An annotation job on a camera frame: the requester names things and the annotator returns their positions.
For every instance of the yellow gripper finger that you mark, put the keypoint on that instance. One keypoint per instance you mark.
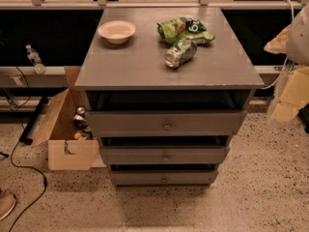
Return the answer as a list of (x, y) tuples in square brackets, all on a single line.
[(290, 96)]

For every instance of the grey bottom drawer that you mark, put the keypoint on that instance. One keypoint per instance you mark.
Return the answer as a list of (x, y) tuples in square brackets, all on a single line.
[(163, 178)]

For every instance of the grey drawer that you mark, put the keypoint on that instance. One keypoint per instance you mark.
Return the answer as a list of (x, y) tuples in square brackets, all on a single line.
[(164, 123), (163, 178), (163, 155)]

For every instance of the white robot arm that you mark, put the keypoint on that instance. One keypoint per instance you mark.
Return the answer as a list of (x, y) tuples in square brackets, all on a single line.
[(293, 41)]

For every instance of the grey drawer cabinet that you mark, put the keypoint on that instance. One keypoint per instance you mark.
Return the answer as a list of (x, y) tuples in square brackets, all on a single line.
[(134, 77)]

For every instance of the grey middle drawer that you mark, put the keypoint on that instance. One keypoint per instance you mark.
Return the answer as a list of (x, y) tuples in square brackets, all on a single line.
[(163, 155)]

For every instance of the grey top drawer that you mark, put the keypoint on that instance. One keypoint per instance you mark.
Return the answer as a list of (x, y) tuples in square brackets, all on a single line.
[(164, 123)]

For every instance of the crushed green soda can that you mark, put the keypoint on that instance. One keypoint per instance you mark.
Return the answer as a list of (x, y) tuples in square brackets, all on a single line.
[(180, 53)]

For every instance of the green chip bag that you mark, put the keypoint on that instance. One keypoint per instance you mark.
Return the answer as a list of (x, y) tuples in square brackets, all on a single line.
[(184, 28)]

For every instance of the white bowl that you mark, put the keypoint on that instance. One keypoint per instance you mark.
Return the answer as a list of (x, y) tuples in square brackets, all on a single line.
[(117, 31)]

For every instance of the items inside cardboard box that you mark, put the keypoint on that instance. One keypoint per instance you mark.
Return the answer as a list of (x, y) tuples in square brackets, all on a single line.
[(83, 131)]

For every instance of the cardboard box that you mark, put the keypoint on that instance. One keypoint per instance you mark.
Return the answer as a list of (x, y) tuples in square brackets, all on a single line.
[(57, 129)]

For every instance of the clear plastic water bottle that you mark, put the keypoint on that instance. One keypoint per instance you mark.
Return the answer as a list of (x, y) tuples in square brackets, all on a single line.
[(35, 60)]

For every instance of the black metal leg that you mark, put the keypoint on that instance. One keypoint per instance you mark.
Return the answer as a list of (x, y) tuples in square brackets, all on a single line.
[(24, 136)]

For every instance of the shoe at left edge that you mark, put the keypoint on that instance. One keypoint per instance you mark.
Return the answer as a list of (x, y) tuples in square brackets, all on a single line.
[(7, 203)]

